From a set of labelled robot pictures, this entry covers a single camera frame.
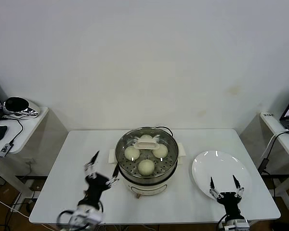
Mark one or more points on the round glass pot lid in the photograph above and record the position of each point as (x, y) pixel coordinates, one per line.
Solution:
(147, 145)

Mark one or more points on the white printed label sticker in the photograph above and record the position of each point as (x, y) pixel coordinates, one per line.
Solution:
(269, 115)

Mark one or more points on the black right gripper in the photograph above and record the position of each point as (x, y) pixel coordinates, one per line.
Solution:
(229, 202)

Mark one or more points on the white steamed baozi bun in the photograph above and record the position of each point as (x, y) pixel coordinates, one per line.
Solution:
(161, 152)
(131, 153)
(145, 137)
(146, 167)

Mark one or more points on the white wall socket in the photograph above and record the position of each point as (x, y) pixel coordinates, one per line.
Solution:
(29, 160)

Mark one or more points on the white round plate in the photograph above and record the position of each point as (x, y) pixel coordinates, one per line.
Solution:
(219, 166)

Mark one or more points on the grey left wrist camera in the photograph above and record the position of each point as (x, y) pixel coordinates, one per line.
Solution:
(95, 215)

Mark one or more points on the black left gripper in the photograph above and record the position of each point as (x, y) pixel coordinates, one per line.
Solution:
(97, 184)

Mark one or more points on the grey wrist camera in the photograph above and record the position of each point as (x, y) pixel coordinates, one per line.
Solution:
(95, 215)
(239, 225)

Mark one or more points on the chrome and black helmet device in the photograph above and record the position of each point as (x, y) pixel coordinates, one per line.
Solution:
(14, 104)

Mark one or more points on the stainless steel steamer basket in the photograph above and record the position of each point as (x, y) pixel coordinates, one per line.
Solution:
(147, 177)

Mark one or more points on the white electric cooker base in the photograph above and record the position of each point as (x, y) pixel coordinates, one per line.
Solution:
(147, 187)

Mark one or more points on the black power adapter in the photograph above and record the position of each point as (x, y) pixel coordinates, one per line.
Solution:
(263, 165)

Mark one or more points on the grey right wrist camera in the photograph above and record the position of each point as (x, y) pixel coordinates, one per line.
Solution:
(239, 225)

